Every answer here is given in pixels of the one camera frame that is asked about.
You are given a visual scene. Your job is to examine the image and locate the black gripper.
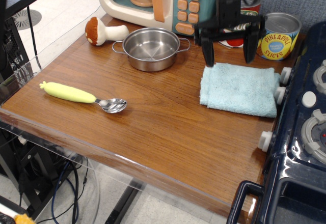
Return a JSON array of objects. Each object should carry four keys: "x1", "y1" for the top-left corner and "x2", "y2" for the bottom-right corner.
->
[{"x1": 194, "y1": 0, "x2": 266, "y2": 67}]

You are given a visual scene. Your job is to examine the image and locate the light blue rag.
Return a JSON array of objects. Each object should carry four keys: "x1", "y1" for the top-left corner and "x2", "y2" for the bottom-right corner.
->
[{"x1": 200, "y1": 63, "x2": 280, "y2": 118}]

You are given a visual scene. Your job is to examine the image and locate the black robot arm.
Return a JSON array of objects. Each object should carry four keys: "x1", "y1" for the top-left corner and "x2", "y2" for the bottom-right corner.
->
[{"x1": 194, "y1": 0, "x2": 267, "y2": 67}]

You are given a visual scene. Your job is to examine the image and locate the tomato sauce can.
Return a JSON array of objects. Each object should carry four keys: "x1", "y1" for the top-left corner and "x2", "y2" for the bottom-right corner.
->
[{"x1": 216, "y1": 0, "x2": 263, "y2": 48}]

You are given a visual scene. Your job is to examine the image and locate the pineapple slices can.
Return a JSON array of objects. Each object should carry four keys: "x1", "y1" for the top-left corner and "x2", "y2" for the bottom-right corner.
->
[{"x1": 256, "y1": 12, "x2": 302, "y2": 61}]

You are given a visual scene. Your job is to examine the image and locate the teal toy microwave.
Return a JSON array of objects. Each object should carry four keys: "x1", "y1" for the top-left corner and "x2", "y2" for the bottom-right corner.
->
[{"x1": 99, "y1": 0, "x2": 216, "y2": 36}]

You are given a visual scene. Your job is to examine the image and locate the white stove knob top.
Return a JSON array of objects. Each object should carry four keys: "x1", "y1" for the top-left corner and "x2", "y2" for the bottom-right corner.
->
[{"x1": 280, "y1": 67, "x2": 292, "y2": 85}]

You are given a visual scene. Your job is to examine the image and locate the white stove knob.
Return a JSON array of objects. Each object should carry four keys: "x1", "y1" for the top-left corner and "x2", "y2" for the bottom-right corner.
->
[
  {"x1": 274, "y1": 87, "x2": 286, "y2": 105},
  {"x1": 280, "y1": 67, "x2": 292, "y2": 85},
  {"x1": 258, "y1": 131, "x2": 273, "y2": 152}
]

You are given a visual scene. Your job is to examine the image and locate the white stove knob middle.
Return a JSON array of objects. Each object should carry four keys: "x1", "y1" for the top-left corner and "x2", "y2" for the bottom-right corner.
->
[{"x1": 274, "y1": 87, "x2": 286, "y2": 105}]

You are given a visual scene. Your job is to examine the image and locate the white stove knob bottom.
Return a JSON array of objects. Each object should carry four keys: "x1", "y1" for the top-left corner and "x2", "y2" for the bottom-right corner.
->
[{"x1": 258, "y1": 131, "x2": 273, "y2": 152}]

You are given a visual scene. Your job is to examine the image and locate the plush brown mushroom toy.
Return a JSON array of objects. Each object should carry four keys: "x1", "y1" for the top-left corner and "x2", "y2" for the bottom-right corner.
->
[{"x1": 85, "y1": 17, "x2": 129, "y2": 46}]

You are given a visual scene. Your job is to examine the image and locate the dark blue toy stove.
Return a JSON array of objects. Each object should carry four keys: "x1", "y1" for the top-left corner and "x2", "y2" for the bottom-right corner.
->
[{"x1": 227, "y1": 22, "x2": 325, "y2": 223}]

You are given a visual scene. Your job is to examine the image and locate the black table leg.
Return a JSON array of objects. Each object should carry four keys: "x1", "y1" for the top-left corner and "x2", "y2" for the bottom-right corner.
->
[{"x1": 105, "y1": 186, "x2": 140, "y2": 224}]

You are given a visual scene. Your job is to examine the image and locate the black desk at left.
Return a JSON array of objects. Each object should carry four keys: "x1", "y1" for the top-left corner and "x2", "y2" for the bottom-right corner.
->
[{"x1": 1, "y1": 0, "x2": 37, "y2": 82}]

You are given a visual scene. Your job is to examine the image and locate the yellow fuzzy object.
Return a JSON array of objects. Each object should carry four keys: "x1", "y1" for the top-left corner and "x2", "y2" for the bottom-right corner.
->
[{"x1": 13, "y1": 214, "x2": 35, "y2": 224}]

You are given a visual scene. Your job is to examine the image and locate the steel pot with handles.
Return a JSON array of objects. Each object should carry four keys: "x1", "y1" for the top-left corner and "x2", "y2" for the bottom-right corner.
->
[{"x1": 112, "y1": 27, "x2": 192, "y2": 72}]

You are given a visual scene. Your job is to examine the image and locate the spoon with yellow-green handle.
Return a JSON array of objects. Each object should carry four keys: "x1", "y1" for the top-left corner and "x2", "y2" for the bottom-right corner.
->
[{"x1": 39, "y1": 81, "x2": 127, "y2": 114}]

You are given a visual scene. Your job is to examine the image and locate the blue floor cable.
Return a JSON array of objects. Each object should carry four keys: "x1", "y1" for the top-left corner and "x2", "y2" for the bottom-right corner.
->
[{"x1": 51, "y1": 161, "x2": 79, "y2": 224}]

